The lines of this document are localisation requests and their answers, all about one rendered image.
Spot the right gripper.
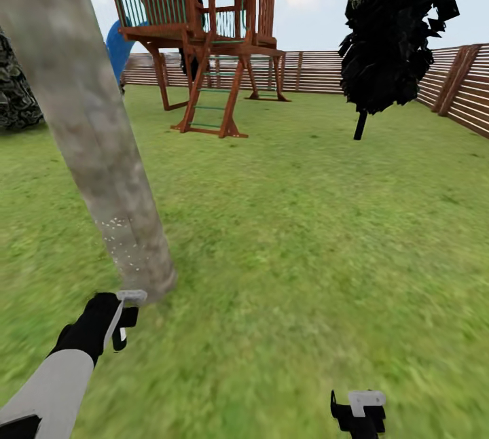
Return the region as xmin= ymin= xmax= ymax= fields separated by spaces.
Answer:
xmin=330 ymin=390 xmax=386 ymax=439

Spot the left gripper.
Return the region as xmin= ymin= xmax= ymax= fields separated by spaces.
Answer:
xmin=115 ymin=307 xmax=139 ymax=330

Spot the pesticide atomizer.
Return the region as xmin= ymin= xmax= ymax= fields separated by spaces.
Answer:
xmin=112 ymin=328 xmax=127 ymax=351

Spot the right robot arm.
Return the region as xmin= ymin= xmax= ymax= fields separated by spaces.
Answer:
xmin=330 ymin=390 xmax=386 ymax=439

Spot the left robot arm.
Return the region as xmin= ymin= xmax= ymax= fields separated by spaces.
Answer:
xmin=0 ymin=289 xmax=147 ymax=439

